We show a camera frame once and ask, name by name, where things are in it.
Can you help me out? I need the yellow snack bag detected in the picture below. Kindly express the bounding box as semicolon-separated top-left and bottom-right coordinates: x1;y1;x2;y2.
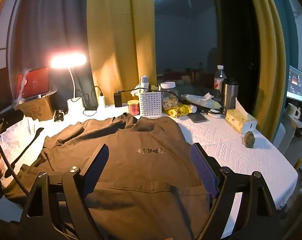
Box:
164;103;192;119

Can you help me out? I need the smartphone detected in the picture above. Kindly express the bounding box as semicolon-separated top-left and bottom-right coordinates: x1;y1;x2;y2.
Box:
185;112;208;124

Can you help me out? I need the crumpled white tissue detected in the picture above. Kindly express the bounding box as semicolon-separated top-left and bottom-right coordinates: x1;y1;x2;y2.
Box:
130;86;148;98

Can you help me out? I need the clear jar with white lid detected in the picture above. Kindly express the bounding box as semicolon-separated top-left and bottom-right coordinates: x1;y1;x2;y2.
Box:
159;81;179;111

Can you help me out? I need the yellow curtain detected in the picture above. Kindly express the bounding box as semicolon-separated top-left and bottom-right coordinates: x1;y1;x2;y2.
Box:
86;0;158;106
244;0;288;141

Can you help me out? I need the white desk lamp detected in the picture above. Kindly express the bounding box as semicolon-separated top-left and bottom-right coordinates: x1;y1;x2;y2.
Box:
50;54;87;111

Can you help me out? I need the steel tumbler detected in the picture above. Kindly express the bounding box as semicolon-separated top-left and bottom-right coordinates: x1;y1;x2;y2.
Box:
221;78;239;114

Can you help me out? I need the dark teal curtain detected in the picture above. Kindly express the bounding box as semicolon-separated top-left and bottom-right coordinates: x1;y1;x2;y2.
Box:
13;0;97;107

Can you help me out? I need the white textured table cover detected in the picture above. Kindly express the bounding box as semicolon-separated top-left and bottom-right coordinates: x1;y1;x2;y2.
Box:
0;102;299;240

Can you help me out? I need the cardboard box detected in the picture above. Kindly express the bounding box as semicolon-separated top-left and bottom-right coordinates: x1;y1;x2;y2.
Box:
15;94;54;121

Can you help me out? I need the small dark rock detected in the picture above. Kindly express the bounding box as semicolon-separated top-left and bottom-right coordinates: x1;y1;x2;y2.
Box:
243;131;256;149

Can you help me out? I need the red and gold tin can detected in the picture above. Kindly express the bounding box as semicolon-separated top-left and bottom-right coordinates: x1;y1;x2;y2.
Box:
127;100;141;116

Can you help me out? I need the computer monitor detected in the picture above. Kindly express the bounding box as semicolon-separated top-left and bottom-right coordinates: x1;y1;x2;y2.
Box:
286;65;302;103

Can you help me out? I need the plastic water bottle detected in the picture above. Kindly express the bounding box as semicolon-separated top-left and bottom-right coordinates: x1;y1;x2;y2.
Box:
213;65;227;98

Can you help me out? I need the white mug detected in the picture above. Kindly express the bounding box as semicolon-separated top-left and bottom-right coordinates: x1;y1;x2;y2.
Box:
286;103;301;119

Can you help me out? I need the white cloth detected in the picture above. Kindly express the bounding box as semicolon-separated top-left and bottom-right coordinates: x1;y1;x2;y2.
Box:
0;116;43;188

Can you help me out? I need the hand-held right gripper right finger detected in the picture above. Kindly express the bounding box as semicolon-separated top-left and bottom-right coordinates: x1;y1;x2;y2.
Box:
190;142;283;240

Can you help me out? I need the white perforated plastic basket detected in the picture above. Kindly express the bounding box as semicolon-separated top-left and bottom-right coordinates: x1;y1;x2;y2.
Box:
139;91;163;119

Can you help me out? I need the brown t-shirt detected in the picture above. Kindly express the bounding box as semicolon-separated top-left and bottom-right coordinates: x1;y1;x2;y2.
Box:
3;114;217;240

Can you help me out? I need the wet wipes pack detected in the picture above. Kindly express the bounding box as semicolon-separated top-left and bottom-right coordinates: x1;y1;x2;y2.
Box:
181;92;223;109

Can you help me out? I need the black strap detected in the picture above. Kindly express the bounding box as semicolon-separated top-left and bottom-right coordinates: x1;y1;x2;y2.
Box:
4;127;45;178

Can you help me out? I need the black cable bundle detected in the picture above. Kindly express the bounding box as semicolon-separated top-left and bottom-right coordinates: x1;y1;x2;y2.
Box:
54;109;69;123

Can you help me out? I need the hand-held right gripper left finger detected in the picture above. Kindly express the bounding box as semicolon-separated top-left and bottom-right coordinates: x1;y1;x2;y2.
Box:
20;143;110;240

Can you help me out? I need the white power strip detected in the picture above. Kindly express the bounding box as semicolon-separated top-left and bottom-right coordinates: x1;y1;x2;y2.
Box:
96;103;128;111

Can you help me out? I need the black charger adapter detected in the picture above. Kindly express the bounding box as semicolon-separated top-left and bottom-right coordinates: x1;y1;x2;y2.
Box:
113;92;124;108

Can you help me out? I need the black charger cable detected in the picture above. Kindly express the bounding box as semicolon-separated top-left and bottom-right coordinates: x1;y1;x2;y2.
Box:
117;83;162;95

